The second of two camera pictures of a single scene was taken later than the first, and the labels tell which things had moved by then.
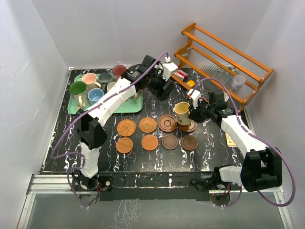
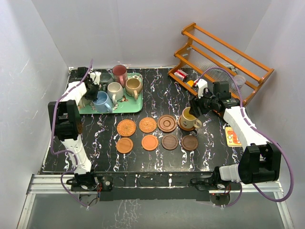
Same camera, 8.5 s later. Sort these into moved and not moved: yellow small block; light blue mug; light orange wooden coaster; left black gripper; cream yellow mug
Moved: cream yellow mug; left black gripper; light blue mug
Not moved: yellow small block; light orange wooden coaster
